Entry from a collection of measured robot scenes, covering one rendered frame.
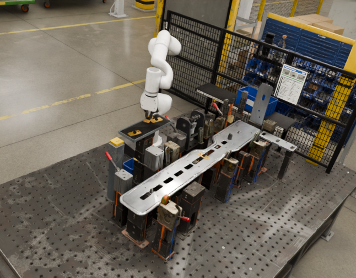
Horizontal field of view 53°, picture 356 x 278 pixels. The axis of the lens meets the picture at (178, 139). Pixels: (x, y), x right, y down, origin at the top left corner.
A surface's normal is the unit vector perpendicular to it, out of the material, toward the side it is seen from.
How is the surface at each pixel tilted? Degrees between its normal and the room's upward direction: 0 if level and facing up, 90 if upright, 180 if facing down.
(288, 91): 90
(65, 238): 0
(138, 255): 0
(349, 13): 90
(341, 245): 0
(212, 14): 91
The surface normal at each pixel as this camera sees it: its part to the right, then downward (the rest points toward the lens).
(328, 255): 0.15, -0.84
